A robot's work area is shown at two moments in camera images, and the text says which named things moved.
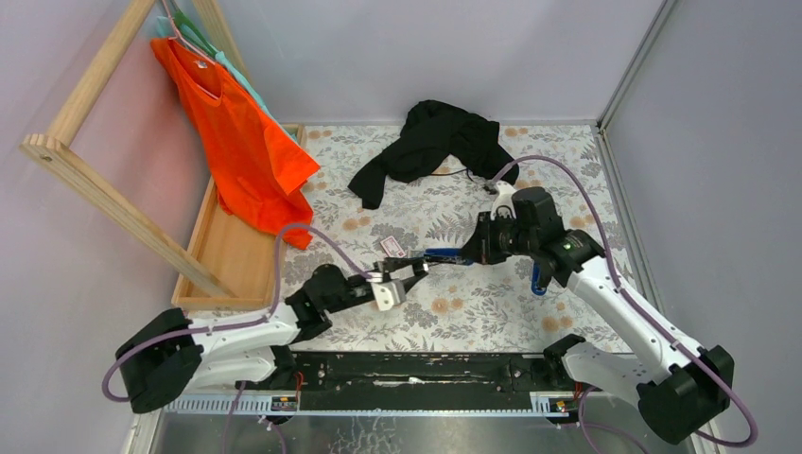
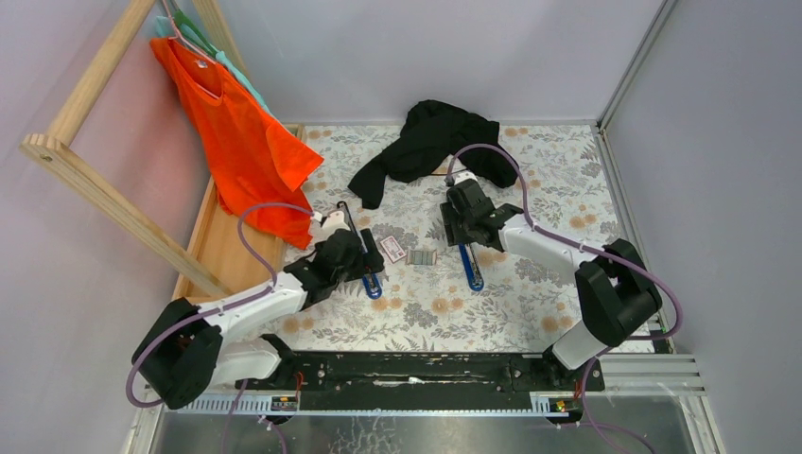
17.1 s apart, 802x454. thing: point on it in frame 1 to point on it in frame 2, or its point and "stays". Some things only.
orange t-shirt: [254, 165] stays
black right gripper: [480, 250] to [452, 235]
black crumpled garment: [431, 131] stays
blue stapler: [539, 290] to [470, 265]
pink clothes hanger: [176, 36] stays
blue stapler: [446, 254] to [370, 282]
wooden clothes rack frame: [64, 154] stays
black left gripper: [391, 264] to [372, 260]
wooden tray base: [238, 251] stays
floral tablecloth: [453, 307] stays
